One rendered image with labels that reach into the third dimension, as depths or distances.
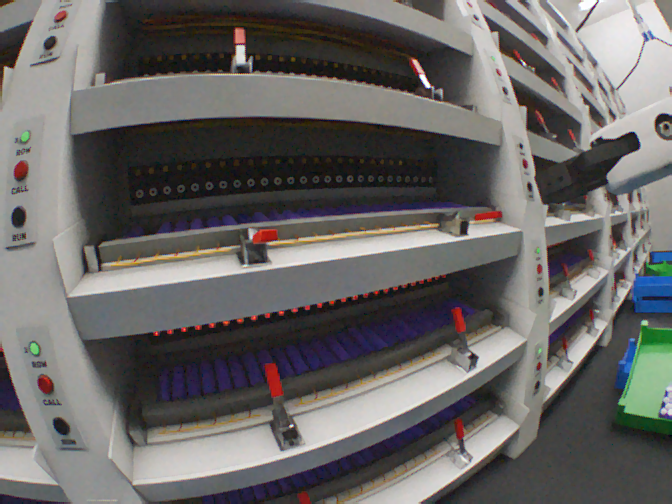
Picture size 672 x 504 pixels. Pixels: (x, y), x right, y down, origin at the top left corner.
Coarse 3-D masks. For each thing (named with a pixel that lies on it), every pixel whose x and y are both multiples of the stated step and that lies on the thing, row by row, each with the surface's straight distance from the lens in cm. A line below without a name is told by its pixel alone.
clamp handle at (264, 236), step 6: (252, 228) 27; (252, 234) 27; (258, 234) 21; (264, 234) 20; (270, 234) 20; (276, 234) 20; (252, 240) 24; (258, 240) 21; (264, 240) 20; (270, 240) 20
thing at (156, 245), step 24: (336, 216) 35; (360, 216) 35; (384, 216) 37; (408, 216) 39; (432, 216) 42; (120, 240) 32; (144, 240) 31; (168, 240) 30; (192, 240) 30; (216, 240) 30; (312, 240) 31; (120, 264) 30
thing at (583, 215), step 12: (552, 204) 85; (564, 204) 95; (576, 204) 106; (588, 204) 105; (600, 204) 120; (552, 216) 79; (564, 216) 78; (576, 216) 93; (588, 216) 103; (600, 216) 114; (552, 228) 67; (564, 228) 74; (576, 228) 84; (588, 228) 98; (600, 228) 116; (552, 240) 68; (564, 240) 77
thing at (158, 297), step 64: (256, 192) 44; (320, 192) 47; (384, 192) 53; (448, 192) 63; (64, 256) 29; (320, 256) 28; (384, 256) 31; (448, 256) 38; (128, 320) 28; (192, 320) 27
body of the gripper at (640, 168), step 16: (640, 112) 27; (656, 112) 27; (608, 128) 27; (624, 128) 26; (640, 128) 26; (656, 128) 27; (592, 144) 29; (656, 144) 26; (624, 160) 26; (640, 160) 26; (656, 160) 26; (608, 176) 26; (624, 176) 26; (640, 176) 26; (656, 176) 28; (624, 192) 32
